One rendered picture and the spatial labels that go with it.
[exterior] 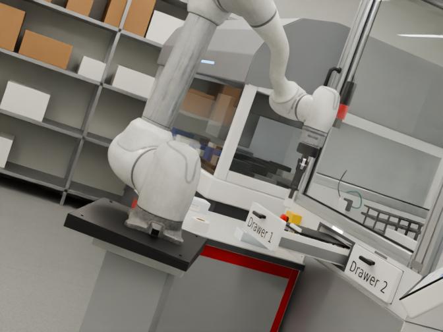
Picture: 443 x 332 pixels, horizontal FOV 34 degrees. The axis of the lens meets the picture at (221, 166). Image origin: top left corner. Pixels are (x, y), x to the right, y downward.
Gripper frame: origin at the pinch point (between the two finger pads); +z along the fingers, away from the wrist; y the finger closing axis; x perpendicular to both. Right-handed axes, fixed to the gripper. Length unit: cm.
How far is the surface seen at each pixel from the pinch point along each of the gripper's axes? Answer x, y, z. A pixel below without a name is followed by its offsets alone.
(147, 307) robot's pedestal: -30, 50, 41
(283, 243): 3.1, 11.1, 14.3
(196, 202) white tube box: -35, -49, 20
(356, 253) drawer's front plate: 27.7, 8.1, 9.4
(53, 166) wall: -197, -375, 79
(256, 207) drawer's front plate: -10.0, -7.4, 8.0
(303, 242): 9.4, 7.9, 12.0
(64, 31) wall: -224, -366, -38
